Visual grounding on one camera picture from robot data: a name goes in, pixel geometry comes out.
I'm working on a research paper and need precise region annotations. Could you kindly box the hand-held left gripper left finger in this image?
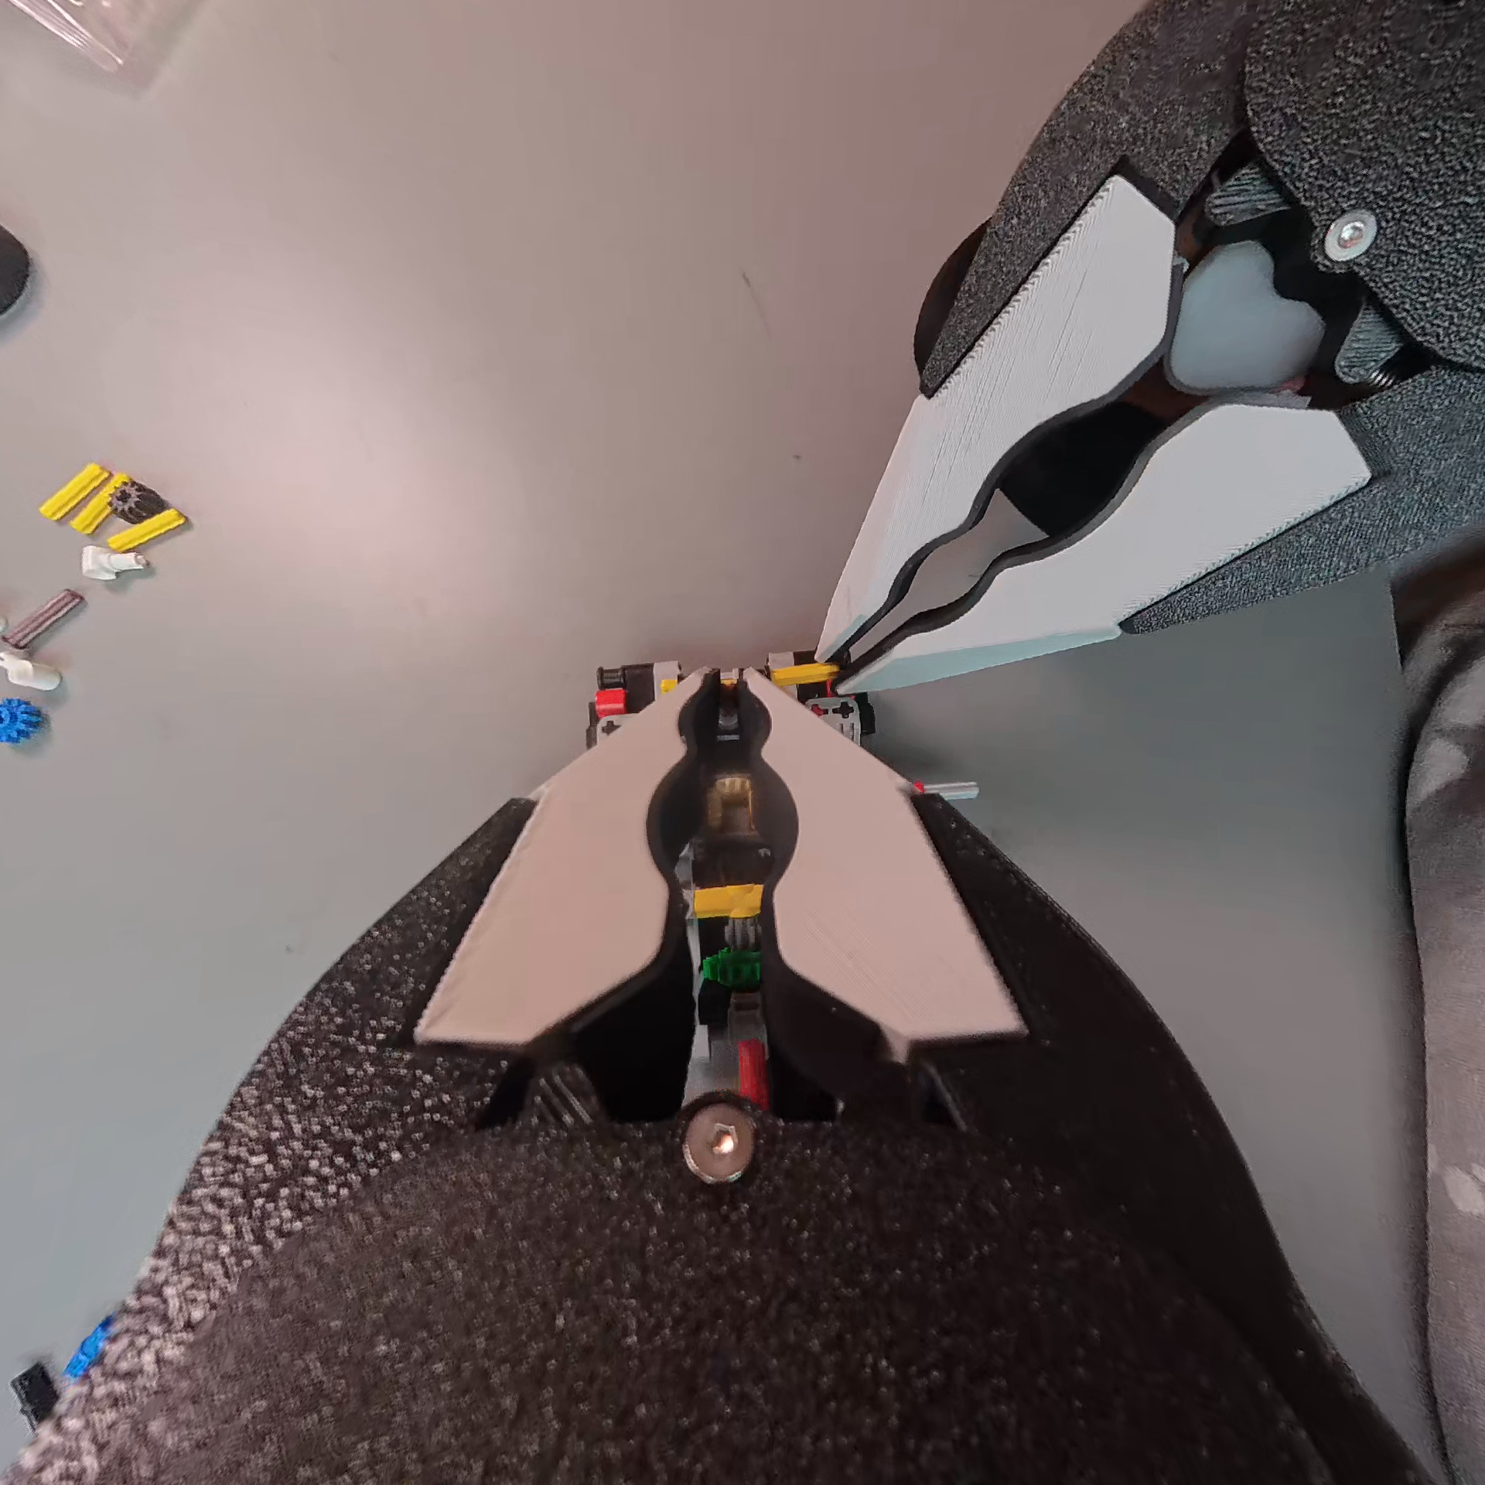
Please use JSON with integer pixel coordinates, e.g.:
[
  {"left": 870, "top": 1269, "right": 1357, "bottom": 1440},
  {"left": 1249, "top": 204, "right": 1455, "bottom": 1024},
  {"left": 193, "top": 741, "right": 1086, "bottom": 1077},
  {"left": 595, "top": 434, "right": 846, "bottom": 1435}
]
[{"left": 415, "top": 670, "right": 721, "bottom": 1058}]

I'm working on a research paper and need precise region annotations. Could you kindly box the clear plastic bag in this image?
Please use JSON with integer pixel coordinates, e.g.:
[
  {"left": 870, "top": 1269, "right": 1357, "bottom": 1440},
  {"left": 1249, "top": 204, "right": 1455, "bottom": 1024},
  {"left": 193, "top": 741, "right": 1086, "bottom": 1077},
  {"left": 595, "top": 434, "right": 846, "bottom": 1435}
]
[{"left": 0, "top": 0, "right": 209, "bottom": 88}]

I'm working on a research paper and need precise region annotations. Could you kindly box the toy brick car chassis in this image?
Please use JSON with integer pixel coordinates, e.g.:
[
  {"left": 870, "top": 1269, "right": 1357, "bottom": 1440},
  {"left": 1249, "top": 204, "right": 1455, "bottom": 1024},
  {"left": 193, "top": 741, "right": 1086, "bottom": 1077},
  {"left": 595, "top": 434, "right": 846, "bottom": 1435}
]
[{"left": 591, "top": 655, "right": 984, "bottom": 1117}]

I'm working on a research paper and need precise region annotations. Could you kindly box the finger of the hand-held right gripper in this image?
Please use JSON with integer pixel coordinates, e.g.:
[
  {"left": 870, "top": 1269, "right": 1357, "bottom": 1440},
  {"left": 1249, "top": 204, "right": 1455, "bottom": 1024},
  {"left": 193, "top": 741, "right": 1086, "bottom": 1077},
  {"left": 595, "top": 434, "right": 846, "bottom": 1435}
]
[
  {"left": 818, "top": 174, "right": 1184, "bottom": 661},
  {"left": 840, "top": 400, "right": 1375, "bottom": 695}
]

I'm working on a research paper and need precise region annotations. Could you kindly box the grey-brown toy axle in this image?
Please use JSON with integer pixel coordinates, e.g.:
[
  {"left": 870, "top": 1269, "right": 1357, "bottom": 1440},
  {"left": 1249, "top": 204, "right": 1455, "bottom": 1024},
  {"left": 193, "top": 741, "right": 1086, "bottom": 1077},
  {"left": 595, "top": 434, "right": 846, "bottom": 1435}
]
[{"left": 0, "top": 589, "right": 86, "bottom": 652}]

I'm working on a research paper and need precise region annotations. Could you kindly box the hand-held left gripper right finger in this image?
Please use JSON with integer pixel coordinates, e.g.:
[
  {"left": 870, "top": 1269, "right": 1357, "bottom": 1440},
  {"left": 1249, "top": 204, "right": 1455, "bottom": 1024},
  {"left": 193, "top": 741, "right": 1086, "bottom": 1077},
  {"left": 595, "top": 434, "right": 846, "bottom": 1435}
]
[{"left": 742, "top": 670, "right": 1028, "bottom": 1063}]

